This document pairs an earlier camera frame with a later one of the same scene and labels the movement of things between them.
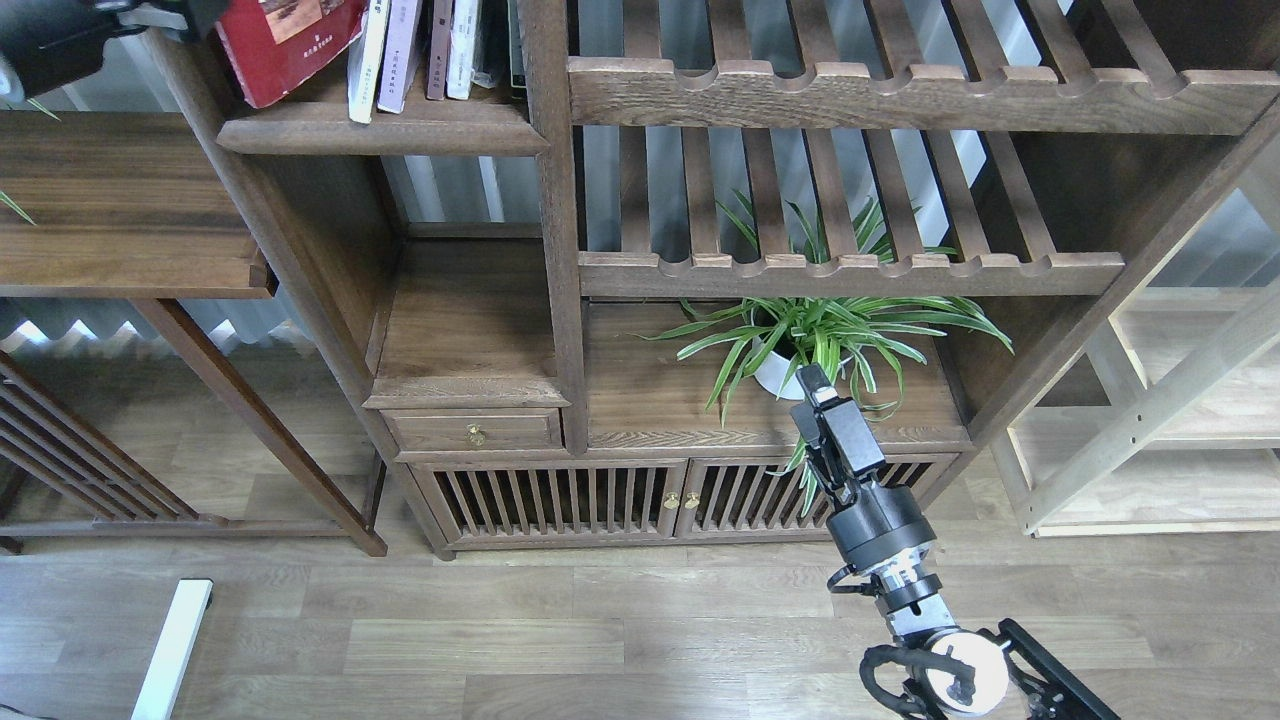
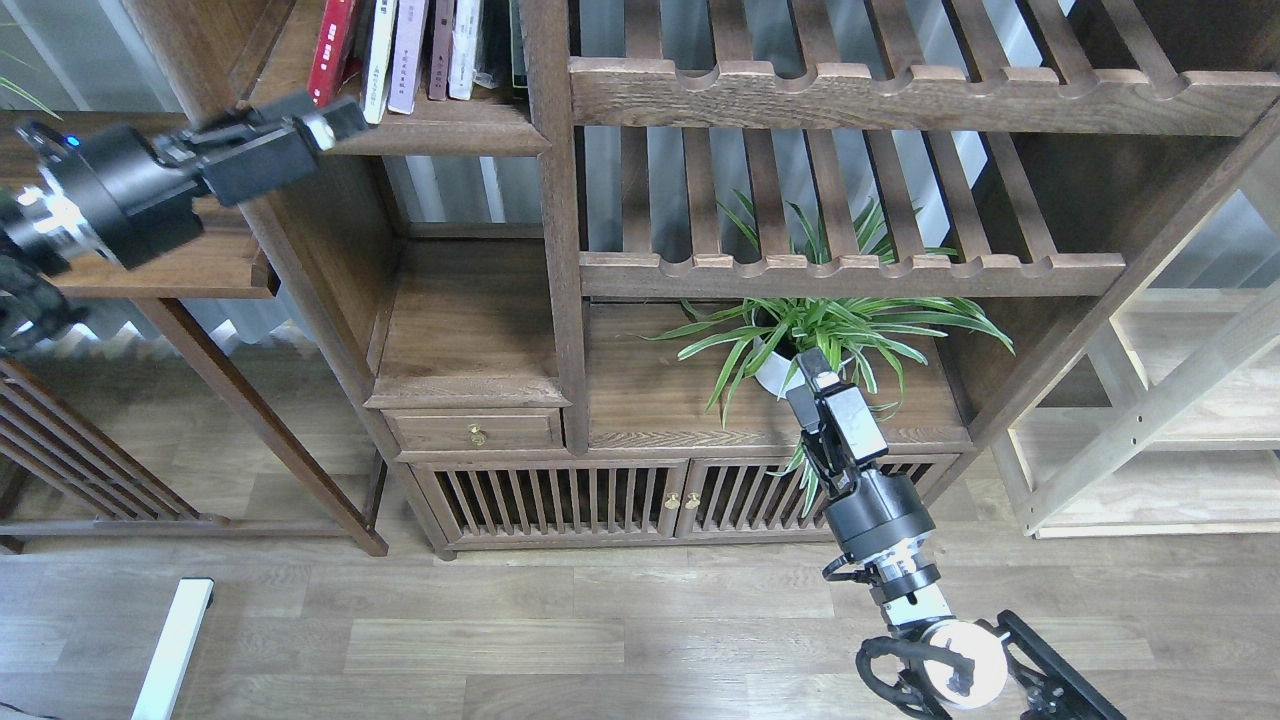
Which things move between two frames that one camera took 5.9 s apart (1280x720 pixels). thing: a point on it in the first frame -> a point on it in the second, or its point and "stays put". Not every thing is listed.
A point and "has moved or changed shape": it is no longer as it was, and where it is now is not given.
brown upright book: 439,43 stays put
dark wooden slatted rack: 47,435 stays put
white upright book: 461,51 stays put
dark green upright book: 518,73 stays put
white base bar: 156,701 stays put
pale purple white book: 401,45 has moved or changed shape
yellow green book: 364,57 has moved or changed shape
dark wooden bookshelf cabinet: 582,318 stays put
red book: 277,44 -> 329,54
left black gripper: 47,44 -> 117,194
